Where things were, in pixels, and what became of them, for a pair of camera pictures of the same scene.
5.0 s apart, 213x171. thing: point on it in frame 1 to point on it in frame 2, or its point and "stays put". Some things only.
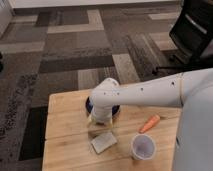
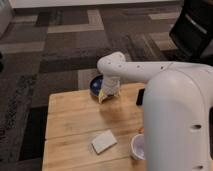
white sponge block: (103, 142) stays put
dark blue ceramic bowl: (89, 107) to (96, 83)
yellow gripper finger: (90, 123) to (101, 96)
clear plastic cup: (143, 146) stays put
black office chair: (191, 34) stays put
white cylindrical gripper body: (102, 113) to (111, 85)
